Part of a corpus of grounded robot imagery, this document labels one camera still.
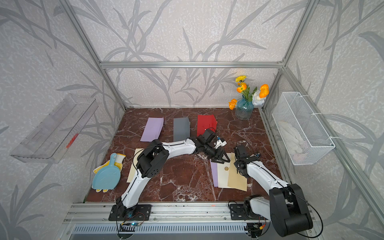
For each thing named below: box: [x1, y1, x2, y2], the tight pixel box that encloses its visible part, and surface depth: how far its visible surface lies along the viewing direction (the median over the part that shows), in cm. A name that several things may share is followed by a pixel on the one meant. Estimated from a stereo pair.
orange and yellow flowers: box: [228, 75, 270, 111], surface depth 86 cm
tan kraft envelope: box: [227, 152, 248, 192], surface depth 85 cm
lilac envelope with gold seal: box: [140, 117, 164, 142], surface depth 110 cm
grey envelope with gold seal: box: [173, 117, 191, 142], surface depth 111 cm
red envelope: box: [197, 114, 217, 137], surface depth 115 cm
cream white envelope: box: [217, 162, 236, 189], surface depth 88 cm
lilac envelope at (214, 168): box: [210, 160, 218, 187], surface depth 88 cm
